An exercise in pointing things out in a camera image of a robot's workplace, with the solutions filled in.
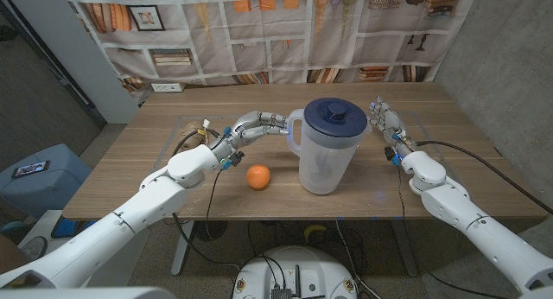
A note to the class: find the printed bookshelf backdrop cloth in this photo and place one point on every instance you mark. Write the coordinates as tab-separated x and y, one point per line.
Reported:
259	40

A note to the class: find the brown twine ball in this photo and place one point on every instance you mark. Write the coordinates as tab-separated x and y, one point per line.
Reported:
193	139

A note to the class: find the black smartphone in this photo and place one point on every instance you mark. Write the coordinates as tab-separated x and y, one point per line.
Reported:
30	169

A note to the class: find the dark blue pitcher lid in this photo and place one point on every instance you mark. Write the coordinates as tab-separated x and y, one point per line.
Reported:
319	122

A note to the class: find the blue stool with phone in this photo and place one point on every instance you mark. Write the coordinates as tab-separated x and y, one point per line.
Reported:
47	191

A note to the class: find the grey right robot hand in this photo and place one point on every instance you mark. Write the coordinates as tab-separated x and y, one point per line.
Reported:
393	124

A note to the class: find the translucent plastic pitcher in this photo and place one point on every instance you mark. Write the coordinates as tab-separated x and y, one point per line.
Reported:
322	165

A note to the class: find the grey sneaker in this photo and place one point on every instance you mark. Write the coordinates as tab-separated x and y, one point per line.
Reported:
33	248

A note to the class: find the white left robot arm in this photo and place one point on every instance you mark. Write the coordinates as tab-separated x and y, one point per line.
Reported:
129	212

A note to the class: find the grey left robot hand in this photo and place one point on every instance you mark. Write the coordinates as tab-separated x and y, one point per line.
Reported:
246	128

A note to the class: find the white table leg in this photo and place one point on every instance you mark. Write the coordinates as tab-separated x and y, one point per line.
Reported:
182	247
405	251

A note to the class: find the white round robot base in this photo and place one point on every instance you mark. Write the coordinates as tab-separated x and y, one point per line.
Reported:
302	266

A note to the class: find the orange fruit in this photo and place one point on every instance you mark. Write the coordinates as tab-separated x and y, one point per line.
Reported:
258	176

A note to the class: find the yellow banana-shaped object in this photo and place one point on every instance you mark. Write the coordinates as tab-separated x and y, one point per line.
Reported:
314	230

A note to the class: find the white power outlet strip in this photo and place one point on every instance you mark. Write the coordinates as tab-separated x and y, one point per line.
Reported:
167	87

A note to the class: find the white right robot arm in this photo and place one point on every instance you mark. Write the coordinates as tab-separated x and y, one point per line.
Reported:
475	230

